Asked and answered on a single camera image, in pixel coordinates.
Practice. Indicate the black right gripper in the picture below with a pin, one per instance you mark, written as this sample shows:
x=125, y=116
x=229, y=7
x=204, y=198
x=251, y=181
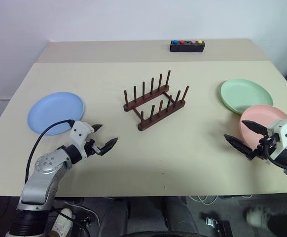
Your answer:
x=263, y=148

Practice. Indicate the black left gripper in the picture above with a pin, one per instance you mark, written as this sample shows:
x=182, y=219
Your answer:
x=90, y=147

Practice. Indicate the pink-red plastic plate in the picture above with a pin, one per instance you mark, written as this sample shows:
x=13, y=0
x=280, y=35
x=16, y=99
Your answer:
x=264, y=113

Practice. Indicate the green plastic plate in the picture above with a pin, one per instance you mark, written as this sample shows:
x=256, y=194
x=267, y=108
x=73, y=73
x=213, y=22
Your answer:
x=244, y=95

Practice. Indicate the blue plastic plate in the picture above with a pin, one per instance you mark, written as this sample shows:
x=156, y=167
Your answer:
x=54, y=111

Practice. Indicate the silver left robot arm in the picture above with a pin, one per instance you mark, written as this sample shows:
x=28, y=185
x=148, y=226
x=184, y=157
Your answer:
x=42, y=177

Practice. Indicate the brown wooden dish rack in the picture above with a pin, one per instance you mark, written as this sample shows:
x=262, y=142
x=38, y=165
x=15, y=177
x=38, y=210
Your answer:
x=155, y=119

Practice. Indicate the blurred grey shoe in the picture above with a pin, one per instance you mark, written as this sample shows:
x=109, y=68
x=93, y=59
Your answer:
x=257, y=216

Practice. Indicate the small metal clip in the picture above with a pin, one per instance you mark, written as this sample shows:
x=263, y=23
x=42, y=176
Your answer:
x=212, y=222

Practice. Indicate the white sneaker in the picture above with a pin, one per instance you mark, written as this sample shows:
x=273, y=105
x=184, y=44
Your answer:
x=62, y=222

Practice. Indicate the black button box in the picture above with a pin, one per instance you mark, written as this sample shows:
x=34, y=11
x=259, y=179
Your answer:
x=186, y=48

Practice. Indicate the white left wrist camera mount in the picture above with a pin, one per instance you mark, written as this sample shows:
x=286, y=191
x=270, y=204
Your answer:
x=79, y=130

